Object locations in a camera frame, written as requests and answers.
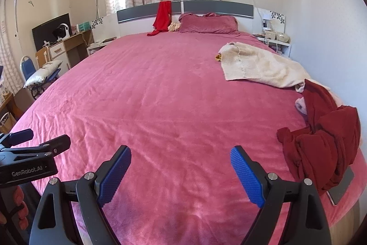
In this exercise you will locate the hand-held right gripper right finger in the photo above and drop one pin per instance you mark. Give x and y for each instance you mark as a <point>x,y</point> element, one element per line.
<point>248,176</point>

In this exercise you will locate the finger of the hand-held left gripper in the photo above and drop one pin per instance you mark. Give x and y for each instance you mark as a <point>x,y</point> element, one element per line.
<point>20,136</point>
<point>54,144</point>

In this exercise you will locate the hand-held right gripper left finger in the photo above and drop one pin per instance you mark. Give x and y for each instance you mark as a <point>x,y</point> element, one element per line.
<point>114,176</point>

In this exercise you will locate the dark red garment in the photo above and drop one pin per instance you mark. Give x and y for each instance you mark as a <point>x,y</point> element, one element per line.
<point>324,141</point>

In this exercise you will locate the person's left hand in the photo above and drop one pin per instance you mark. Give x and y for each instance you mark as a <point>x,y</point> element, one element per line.
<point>20,199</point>

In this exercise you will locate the blue chair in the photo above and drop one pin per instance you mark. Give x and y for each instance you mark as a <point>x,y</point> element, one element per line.
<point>26,67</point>

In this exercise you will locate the white lace curtain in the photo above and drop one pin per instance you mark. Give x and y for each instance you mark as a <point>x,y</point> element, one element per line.
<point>7,55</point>

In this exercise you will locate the pink bed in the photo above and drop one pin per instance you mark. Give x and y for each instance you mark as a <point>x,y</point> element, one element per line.
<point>157,104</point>

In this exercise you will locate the light pink cloth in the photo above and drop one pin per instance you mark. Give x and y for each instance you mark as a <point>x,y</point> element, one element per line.
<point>301,105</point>

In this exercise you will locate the white drawer cabinet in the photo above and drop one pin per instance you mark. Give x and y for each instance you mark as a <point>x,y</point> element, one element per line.
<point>58,51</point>

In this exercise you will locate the dark grey flat panel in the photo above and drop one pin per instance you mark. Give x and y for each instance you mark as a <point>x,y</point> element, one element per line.
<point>342,183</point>

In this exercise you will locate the wooden desk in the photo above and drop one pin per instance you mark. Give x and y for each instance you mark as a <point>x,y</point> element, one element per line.
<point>74,44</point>

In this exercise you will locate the white floral bedside table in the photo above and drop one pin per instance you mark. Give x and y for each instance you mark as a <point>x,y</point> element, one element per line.
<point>97,47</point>
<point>283,48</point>

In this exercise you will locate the black monitor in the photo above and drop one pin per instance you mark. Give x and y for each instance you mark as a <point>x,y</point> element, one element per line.
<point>43,31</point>

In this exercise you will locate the cream knit sweater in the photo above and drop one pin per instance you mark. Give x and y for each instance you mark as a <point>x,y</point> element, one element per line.
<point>258,64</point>

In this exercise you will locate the white round desk device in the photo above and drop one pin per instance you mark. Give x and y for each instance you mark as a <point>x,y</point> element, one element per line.
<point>63,31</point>

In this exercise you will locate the teal box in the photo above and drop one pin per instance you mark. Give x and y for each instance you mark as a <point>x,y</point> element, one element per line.
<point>85,26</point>

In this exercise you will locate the small yellow item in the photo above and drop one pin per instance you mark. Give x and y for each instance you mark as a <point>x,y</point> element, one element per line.
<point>218,57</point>

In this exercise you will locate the cream plush toy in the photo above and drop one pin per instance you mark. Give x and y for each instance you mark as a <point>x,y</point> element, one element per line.
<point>173,27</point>

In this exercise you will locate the bright red garment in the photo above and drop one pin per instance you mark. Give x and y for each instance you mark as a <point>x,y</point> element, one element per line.
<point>162,16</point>

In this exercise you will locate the grey and white headboard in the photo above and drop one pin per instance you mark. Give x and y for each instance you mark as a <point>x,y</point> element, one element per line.
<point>200,6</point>

